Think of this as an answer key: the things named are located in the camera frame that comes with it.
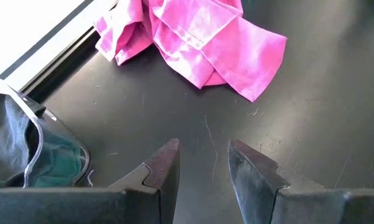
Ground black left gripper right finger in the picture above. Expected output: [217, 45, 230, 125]
[228, 139, 327, 224]

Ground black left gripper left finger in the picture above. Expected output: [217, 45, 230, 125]
[107, 139, 180, 224]

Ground pink towel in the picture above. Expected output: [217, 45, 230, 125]
[93, 0, 288, 103]

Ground clear plastic basket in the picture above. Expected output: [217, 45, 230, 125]
[0, 72, 91, 189]

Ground teal towel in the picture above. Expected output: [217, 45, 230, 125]
[27, 133, 85, 188]

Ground dark grey towel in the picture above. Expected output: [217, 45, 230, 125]
[0, 90, 47, 187]

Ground black aluminium table frame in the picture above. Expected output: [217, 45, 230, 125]
[20, 26, 102, 97]

